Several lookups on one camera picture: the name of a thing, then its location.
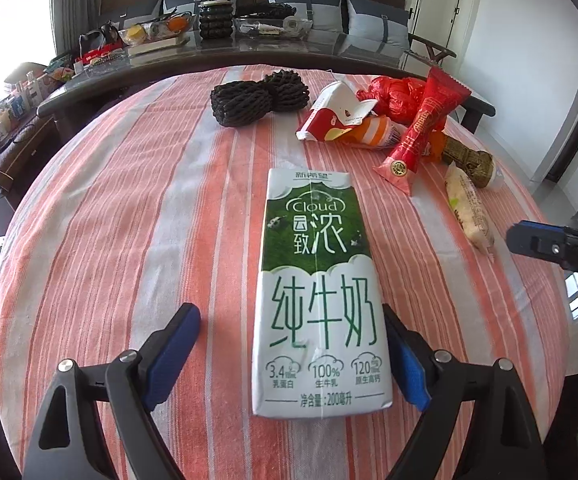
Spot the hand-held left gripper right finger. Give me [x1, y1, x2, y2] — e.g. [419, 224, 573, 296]
[381, 304, 550, 480]

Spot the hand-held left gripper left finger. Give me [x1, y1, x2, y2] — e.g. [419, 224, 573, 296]
[21, 302, 202, 480]

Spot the orange and white snack wrapper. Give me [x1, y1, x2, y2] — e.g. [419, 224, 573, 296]
[336, 115, 406, 153]

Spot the brown gold snack wrapper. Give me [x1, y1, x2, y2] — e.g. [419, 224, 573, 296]
[440, 134, 498, 189]

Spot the green and white milk carton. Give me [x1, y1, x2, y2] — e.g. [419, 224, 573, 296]
[251, 167, 394, 418]

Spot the thick book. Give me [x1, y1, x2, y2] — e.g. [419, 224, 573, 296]
[127, 34, 190, 57]

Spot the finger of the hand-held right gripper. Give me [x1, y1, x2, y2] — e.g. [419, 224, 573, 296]
[506, 220, 577, 267]

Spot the red plastic bag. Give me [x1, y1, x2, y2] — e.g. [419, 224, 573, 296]
[356, 76, 432, 126]

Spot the long red snack packet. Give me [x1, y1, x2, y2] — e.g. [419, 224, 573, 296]
[373, 67, 471, 196]

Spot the orange striped tablecloth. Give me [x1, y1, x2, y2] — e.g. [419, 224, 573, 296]
[0, 64, 577, 480]

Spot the glass bowl with fruit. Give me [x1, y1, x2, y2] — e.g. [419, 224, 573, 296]
[118, 11, 193, 47]

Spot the grey blue cushion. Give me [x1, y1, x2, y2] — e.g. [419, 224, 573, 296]
[265, 0, 346, 32]
[160, 0, 206, 17]
[344, 0, 410, 59]

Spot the black ribbed vase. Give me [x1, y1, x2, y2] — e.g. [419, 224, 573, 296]
[198, 0, 234, 41]

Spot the pale yellow snack packet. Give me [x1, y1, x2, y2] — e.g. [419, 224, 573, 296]
[443, 162, 496, 252]

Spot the dark glass-top table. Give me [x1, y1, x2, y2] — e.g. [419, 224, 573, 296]
[36, 27, 496, 133]

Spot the white and red paper box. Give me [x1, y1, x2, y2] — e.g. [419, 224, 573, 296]
[296, 81, 380, 143]

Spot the black coiled rope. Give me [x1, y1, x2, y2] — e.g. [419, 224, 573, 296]
[210, 70, 311, 127]

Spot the clear glass tray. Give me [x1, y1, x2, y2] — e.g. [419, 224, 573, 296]
[233, 15, 314, 40]

